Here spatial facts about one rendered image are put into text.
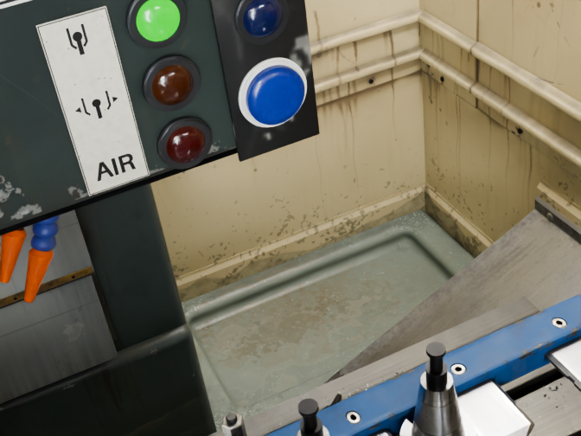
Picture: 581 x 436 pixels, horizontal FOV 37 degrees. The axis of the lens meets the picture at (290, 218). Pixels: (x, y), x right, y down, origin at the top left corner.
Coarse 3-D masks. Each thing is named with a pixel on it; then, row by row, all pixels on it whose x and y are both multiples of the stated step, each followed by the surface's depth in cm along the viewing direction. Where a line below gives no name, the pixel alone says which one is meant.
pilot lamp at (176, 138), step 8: (184, 128) 41; (192, 128) 41; (176, 136) 41; (184, 136) 41; (192, 136) 41; (200, 136) 41; (168, 144) 41; (176, 144) 41; (184, 144) 41; (192, 144) 41; (200, 144) 42; (168, 152) 41; (176, 152) 41; (184, 152) 41; (192, 152) 42; (200, 152) 42; (176, 160) 42; (184, 160) 42; (192, 160) 42
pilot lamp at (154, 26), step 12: (156, 0) 37; (168, 0) 37; (144, 12) 37; (156, 12) 37; (168, 12) 37; (144, 24) 37; (156, 24) 37; (168, 24) 38; (144, 36) 38; (156, 36) 38; (168, 36) 38
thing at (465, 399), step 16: (480, 384) 78; (496, 384) 78; (464, 400) 77; (480, 400) 77; (496, 400) 76; (512, 400) 76; (480, 416) 75; (496, 416) 75; (512, 416) 75; (480, 432) 74; (496, 432) 74; (512, 432) 74; (528, 432) 74
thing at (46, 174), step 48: (48, 0) 36; (96, 0) 36; (192, 0) 38; (0, 48) 36; (144, 48) 39; (192, 48) 40; (0, 96) 37; (48, 96) 38; (0, 144) 38; (48, 144) 39; (144, 144) 41; (0, 192) 39; (48, 192) 40
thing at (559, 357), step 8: (568, 344) 81; (576, 344) 80; (552, 352) 80; (560, 352) 80; (568, 352) 80; (576, 352) 80; (552, 360) 80; (560, 360) 79; (568, 360) 79; (576, 360) 79; (560, 368) 79; (568, 368) 78; (576, 368) 78; (568, 376) 78; (576, 376) 77; (576, 384) 77
